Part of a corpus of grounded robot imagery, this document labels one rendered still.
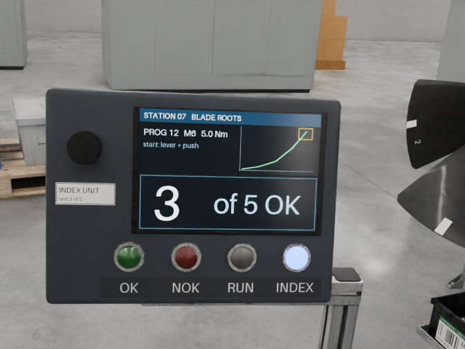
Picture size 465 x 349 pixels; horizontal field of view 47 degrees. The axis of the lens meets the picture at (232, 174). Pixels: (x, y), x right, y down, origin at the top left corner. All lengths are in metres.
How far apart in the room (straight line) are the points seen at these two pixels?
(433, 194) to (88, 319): 1.62
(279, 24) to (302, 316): 4.88
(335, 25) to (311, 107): 8.90
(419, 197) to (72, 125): 0.77
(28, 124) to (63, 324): 1.56
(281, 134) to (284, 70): 6.43
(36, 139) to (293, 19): 4.13
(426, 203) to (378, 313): 1.47
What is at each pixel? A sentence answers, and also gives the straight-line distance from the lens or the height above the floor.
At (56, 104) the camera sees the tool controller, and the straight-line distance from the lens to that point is 0.48.
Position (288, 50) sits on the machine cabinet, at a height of 0.54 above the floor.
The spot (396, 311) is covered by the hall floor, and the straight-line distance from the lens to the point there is 2.56.
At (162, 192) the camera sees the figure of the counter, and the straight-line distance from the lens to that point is 0.47.
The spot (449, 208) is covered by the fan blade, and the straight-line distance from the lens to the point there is 1.08.
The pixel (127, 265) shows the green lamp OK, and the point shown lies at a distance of 0.48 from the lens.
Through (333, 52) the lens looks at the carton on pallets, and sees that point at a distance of 9.43.
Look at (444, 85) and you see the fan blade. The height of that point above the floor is 1.15.
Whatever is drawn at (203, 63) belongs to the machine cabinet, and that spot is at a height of 0.37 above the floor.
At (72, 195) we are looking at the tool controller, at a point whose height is 1.17.
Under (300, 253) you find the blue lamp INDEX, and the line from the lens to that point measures 0.48.
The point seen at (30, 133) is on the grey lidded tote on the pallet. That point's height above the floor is 0.37.
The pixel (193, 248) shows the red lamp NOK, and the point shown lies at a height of 1.12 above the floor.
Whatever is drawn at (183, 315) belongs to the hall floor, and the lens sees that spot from 2.34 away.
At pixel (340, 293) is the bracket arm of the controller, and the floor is 1.04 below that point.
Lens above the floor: 1.35
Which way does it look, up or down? 20 degrees down
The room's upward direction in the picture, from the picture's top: 4 degrees clockwise
